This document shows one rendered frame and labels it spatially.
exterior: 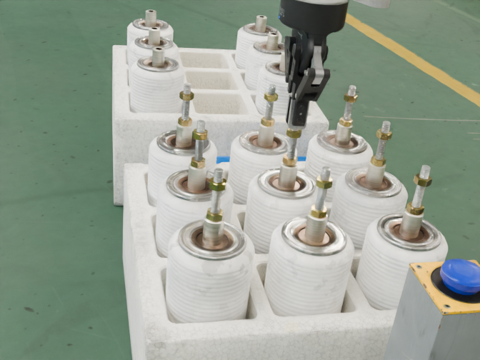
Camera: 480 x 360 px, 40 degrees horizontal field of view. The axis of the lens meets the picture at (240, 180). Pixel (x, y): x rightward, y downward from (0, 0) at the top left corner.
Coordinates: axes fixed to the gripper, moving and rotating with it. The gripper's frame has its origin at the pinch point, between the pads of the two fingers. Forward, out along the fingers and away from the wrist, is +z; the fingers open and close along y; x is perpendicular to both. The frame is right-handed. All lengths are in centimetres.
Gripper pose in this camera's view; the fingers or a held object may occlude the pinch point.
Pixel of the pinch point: (297, 111)
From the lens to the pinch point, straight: 81.5
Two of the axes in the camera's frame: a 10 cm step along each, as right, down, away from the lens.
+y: 1.6, 5.0, -8.5
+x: 9.8, 0.1, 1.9
